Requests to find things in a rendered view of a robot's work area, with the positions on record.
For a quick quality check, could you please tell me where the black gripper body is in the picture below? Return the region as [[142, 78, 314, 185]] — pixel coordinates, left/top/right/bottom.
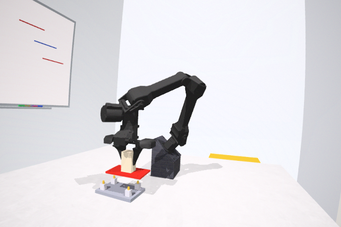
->
[[104, 122, 156, 149]]

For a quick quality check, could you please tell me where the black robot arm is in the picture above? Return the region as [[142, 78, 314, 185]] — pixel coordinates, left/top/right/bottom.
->
[[100, 71, 206, 153]]

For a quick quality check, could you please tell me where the red plate with cream block handle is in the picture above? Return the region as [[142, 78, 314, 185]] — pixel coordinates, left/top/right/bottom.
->
[[106, 150, 151, 180]]

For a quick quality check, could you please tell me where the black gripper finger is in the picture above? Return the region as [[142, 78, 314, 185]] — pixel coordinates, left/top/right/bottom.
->
[[132, 147, 143, 165], [112, 145, 126, 158]]

